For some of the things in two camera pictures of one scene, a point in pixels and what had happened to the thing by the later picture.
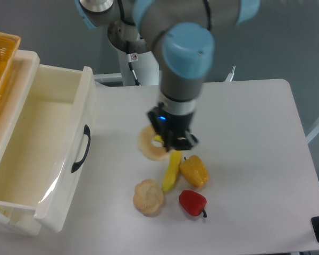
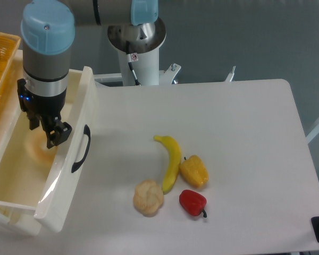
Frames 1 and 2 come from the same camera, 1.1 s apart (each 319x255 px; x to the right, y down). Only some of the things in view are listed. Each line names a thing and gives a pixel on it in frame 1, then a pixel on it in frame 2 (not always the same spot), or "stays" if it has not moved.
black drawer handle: [76, 164] stays
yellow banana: [173, 167] stays
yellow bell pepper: [194, 169] stays
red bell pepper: [193, 202] stays
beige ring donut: [146, 147] → [36, 146]
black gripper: [174, 129] → [58, 132]
